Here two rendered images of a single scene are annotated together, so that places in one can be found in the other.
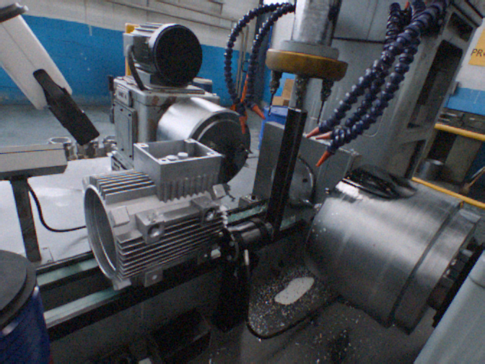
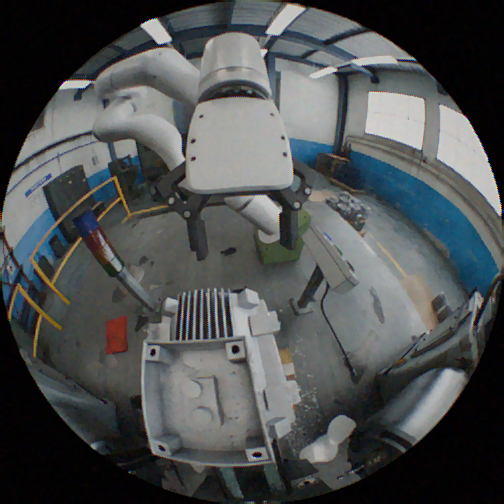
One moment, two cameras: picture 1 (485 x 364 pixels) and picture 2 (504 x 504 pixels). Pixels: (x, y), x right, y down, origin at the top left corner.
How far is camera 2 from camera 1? 0.53 m
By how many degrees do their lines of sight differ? 96
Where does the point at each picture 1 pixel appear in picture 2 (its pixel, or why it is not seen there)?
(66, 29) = (489, 258)
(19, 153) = (327, 252)
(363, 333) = not seen: hidden behind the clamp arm
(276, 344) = not seen: hidden behind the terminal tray
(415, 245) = not seen: outside the picture
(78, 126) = (191, 231)
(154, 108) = (458, 351)
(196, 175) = (160, 406)
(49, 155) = (334, 271)
